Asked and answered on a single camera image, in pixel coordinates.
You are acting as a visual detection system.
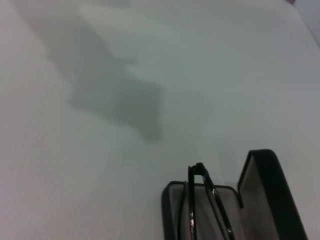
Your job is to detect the black glasses case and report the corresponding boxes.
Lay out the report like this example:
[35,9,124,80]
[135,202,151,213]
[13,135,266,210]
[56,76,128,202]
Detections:
[160,148,310,240]

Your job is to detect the black thin-framed glasses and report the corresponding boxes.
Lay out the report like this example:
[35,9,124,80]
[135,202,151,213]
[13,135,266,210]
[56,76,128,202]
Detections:
[179,162,238,240]

